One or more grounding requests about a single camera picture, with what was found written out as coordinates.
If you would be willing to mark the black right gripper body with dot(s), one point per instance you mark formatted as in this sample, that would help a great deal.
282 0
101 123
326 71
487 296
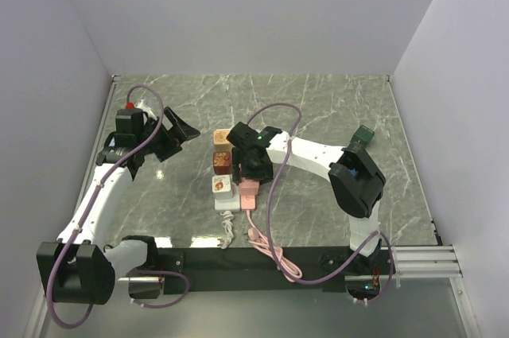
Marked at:
250 170

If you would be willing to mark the white patterned cube adapter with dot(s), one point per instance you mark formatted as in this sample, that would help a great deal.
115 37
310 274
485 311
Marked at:
222 188

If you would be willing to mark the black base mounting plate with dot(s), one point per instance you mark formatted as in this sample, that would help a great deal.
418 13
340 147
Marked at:
246 269

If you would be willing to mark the brown cube plug adapter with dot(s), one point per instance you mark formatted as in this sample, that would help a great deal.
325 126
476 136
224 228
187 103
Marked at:
222 164

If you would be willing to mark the tan cube plug adapter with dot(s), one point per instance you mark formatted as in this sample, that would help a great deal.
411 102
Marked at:
220 141

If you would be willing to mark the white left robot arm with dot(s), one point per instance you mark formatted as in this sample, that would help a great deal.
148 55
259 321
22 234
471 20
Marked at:
74 269

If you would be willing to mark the aluminium rail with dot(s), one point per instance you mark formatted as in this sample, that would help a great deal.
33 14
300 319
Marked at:
424 297
91 162

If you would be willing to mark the dark green cube adapter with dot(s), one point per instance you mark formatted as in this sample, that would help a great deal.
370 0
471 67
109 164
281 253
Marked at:
363 136

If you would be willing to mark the pink cube plug adapter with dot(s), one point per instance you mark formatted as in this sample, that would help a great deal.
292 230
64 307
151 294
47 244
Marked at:
248 188

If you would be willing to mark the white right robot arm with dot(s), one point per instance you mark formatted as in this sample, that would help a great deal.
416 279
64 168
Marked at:
357 182

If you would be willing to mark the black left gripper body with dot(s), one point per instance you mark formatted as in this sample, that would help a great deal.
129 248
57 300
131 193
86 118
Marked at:
156 143

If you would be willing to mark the aluminium front rail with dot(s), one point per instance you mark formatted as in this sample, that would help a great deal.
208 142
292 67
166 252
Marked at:
424 297

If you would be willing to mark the white power strip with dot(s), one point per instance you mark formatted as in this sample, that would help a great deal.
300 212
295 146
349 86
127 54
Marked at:
229 205

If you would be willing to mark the aluminium left side rail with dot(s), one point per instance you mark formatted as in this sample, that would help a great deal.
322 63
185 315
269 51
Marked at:
91 162

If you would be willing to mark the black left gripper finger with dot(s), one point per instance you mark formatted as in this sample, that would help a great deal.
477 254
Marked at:
167 145
180 130

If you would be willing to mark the pink power strip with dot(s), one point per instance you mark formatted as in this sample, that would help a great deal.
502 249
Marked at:
248 202

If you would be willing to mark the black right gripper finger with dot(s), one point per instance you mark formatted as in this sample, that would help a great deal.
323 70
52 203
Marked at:
266 178
236 165

